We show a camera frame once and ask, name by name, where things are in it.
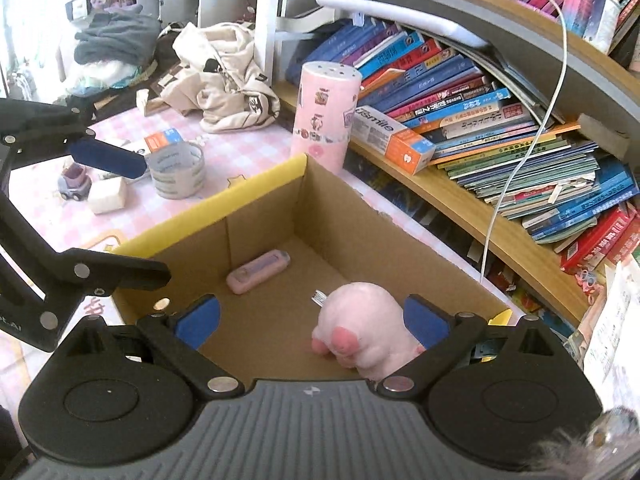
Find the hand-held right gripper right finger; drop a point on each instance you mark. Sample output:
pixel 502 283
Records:
pixel 425 321

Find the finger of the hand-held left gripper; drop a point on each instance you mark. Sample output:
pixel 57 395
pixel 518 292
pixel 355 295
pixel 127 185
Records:
pixel 107 157
pixel 125 274

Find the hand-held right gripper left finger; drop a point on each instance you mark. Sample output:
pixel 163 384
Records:
pixel 202 317

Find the white block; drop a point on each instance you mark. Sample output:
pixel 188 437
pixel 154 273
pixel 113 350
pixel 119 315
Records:
pixel 107 195

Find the purple toy car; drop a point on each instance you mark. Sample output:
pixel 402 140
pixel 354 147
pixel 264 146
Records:
pixel 74 180

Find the pink plush toy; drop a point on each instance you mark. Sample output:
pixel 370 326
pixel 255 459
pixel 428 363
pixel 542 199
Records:
pixel 360 320

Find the clear packing tape roll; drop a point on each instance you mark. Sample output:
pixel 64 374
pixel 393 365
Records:
pixel 177 181

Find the yellow cardboard box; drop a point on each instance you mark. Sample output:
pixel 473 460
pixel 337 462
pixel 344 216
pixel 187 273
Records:
pixel 350 220

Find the small pink case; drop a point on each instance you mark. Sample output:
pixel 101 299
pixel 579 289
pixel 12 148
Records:
pixel 257 271

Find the pale cloth pile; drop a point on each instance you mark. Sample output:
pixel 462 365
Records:
pixel 105 75

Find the wooden chessboard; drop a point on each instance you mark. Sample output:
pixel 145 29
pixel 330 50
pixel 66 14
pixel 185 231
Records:
pixel 167 80

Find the grey clothes pile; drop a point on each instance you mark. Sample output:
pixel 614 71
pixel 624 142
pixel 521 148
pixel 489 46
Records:
pixel 117 35

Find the wooden desk shelf unit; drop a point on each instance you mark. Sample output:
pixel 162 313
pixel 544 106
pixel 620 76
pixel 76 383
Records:
pixel 450 195

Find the black bag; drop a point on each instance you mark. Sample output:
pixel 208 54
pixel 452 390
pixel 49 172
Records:
pixel 167 42

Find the cream hoodie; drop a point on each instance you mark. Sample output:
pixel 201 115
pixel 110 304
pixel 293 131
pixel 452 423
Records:
pixel 225 90

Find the colourful small clips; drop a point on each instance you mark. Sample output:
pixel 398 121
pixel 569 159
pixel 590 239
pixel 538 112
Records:
pixel 586 280

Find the stack of loose papers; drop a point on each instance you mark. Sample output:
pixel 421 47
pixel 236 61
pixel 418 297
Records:
pixel 615 320

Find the pink sticker-covered cylinder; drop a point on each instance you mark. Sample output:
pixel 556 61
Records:
pixel 325 110

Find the row of leaning colourful books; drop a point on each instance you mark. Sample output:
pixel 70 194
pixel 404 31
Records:
pixel 450 90

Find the white desk lamp bar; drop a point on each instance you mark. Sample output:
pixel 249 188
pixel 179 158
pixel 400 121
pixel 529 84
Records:
pixel 400 16

